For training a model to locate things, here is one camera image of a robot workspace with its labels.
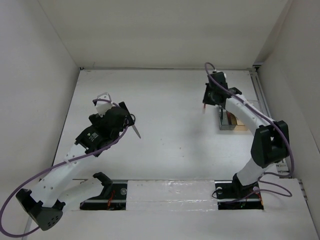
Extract smoky grey organizer bin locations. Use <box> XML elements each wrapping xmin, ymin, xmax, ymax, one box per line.
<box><xmin>218</xmin><ymin>106</ymin><xmax>237</xmax><ymax>131</ymax></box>

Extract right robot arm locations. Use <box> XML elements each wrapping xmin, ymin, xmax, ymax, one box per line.
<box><xmin>202</xmin><ymin>70</ymin><xmax>293</xmax><ymax>199</ymax></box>

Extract red pen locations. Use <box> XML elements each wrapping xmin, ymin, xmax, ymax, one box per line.
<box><xmin>202</xmin><ymin>103</ymin><xmax>207</xmax><ymax>114</ymax></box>

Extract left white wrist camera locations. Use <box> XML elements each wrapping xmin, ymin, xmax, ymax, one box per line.
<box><xmin>94</xmin><ymin>92</ymin><xmax>113</xmax><ymax>117</ymax></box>

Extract black handled scissors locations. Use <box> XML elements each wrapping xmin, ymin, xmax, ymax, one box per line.
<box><xmin>126</xmin><ymin>113</ymin><xmax>142</xmax><ymax>139</ymax></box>

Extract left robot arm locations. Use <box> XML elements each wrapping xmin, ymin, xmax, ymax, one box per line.
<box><xmin>15</xmin><ymin>98</ymin><xmax>135</xmax><ymax>231</ymax></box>

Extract aluminium rail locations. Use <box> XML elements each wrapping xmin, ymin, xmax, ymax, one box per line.
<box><xmin>248</xmin><ymin>67</ymin><xmax>271</xmax><ymax>117</ymax></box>

